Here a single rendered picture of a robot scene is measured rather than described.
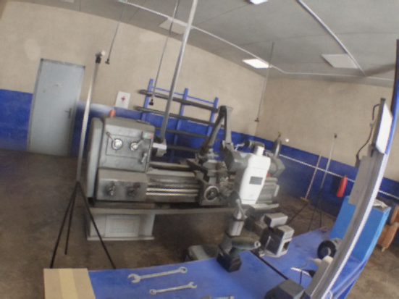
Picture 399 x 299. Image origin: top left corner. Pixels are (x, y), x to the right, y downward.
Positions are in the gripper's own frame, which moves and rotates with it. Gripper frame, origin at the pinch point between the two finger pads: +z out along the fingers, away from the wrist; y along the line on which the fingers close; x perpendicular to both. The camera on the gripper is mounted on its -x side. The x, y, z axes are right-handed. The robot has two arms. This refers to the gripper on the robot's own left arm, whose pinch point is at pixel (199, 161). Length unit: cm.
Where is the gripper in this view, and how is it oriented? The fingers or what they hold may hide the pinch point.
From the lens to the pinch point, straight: 233.1
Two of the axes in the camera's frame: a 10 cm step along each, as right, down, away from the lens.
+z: -3.7, 7.3, 5.8
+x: 1.9, 6.7, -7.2
